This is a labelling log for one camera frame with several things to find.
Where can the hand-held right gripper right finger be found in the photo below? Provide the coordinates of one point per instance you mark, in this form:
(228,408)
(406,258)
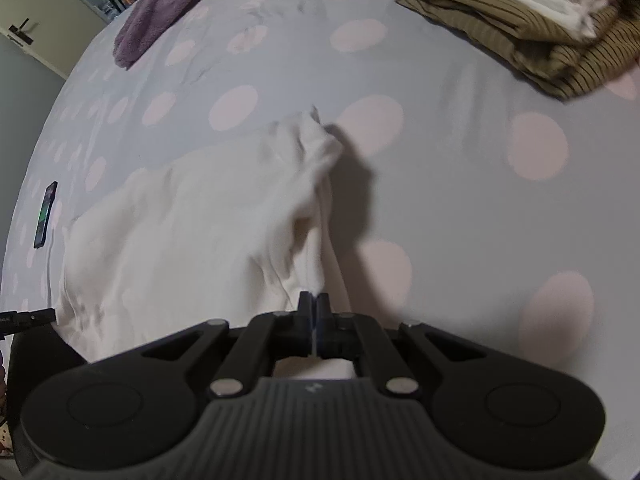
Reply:
(325,330)

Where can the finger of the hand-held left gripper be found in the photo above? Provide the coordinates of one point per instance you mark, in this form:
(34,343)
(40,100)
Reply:
(30,320)

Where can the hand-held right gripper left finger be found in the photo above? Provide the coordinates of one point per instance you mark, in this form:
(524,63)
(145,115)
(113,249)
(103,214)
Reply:
(305,325)

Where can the white shirt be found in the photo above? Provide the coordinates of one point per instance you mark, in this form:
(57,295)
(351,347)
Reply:
(200,235)

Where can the black smartphone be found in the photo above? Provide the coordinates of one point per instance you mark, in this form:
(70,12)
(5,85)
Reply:
(45,215)

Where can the grey polka dot bed sheet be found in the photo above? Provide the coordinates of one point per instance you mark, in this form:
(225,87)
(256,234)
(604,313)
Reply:
(450,185)

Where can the beige door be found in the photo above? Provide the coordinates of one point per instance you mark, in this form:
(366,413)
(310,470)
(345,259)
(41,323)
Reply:
(55,5)

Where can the purple fleece garment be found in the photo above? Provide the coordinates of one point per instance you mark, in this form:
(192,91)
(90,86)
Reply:
(165,5)

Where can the striped olive folded garment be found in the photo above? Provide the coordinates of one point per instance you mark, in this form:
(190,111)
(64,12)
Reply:
(550,55)

